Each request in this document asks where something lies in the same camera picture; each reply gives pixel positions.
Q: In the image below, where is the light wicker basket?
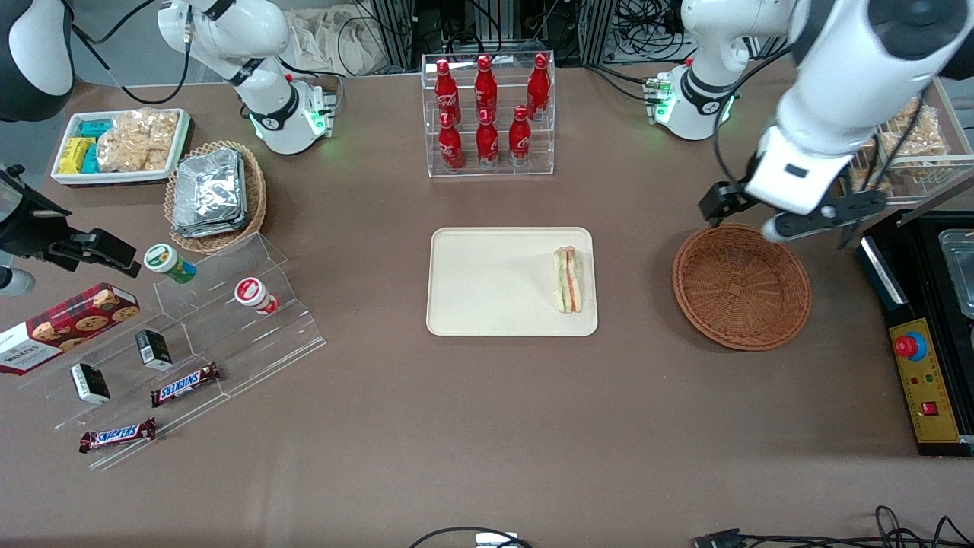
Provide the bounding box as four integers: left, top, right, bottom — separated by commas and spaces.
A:
164, 139, 269, 255

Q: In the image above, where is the black appliance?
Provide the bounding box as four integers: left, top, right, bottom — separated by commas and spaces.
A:
858, 209, 974, 458

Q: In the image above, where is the green cup with white lid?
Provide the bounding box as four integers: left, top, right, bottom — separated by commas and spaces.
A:
143, 243, 197, 285

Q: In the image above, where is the foil wrapped package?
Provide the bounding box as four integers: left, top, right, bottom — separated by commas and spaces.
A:
172, 217, 250, 240
174, 148, 247, 229

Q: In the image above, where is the Snickers chocolate bar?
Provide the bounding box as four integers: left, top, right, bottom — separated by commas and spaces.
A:
149, 362, 222, 409
78, 416, 158, 455

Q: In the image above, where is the yellow snack pack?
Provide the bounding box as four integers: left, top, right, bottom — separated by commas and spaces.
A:
59, 136, 94, 175

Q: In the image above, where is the clear acrylic bottle rack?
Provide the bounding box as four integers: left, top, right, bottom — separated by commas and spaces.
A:
420, 51, 557, 179

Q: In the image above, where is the white rectangular snack bin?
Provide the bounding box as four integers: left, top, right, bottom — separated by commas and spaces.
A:
50, 107, 192, 188

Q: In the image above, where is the pale wire rack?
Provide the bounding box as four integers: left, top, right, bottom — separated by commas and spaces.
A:
841, 75, 974, 207

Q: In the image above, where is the beige cloth bag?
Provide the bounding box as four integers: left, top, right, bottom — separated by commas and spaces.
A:
285, 7, 397, 78

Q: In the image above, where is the black equipment rack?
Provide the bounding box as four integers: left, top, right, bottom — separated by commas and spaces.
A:
364, 0, 619, 72

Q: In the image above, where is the yellow control panel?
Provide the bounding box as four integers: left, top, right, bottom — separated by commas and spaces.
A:
888, 317, 963, 445

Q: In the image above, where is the clear bag of fried snacks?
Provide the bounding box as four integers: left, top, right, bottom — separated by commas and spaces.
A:
97, 108, 181, 174

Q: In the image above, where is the red-lidded white cup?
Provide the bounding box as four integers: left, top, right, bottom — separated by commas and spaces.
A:
234, 277, 280, 316

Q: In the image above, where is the triangle sandwich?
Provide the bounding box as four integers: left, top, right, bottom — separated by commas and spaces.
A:
552, 244, 586, 315

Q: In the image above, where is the clear acrylic stepped stand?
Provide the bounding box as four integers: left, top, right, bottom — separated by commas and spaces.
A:
15, 231, 327, 472

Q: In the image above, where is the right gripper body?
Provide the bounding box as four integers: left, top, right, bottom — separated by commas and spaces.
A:
0, 163, 74, 260

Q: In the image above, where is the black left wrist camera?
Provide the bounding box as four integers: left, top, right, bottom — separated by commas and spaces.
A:
698, 180, 756, 229

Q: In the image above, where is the black left wrist camera cable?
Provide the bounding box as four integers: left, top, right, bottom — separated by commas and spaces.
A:
710, 42, 796, 187

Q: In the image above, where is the aluminium bar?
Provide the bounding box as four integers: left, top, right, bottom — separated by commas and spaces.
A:
897, 168, 974, 230

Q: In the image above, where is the red tartan cookie box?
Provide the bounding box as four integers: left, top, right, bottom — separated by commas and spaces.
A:
0, 282, 142, 377

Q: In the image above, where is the small black box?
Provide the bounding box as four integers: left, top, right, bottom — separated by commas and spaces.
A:
135, 328, 174, 372
69, 362, 113, 406

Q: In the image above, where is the brown wicker basket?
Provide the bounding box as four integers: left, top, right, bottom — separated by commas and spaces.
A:
671, 221, 813, 352

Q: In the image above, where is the thin black cable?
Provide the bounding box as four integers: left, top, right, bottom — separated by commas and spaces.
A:
409, 526, 534, 548

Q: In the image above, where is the cream plastic tray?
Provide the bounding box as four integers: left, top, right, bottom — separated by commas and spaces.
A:
425, 226, 600, 338

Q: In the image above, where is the looped black cable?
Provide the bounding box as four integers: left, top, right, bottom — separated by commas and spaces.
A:
737, 505, 974, 548

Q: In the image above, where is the black cable bundle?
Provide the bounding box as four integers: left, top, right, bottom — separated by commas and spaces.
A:
616, 0, 690, 62

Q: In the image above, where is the clear bag of pastry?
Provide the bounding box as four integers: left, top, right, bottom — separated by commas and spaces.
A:
875, 103, 949, 160
845, 161, 888, 193

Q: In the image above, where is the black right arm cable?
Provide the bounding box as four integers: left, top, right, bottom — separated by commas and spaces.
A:
72, 0, 193, 106

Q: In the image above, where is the clear plastic container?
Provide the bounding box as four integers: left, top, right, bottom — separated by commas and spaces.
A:
937, 228, 974, 320

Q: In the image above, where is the red cola bottle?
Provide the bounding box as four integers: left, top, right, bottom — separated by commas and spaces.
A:
474, 54, 499, 119
527, 53, 552, 119
438, 112, 465, 172
434, 59, 460, 123
508, 104, 533, 167
476, 108, 501, 170

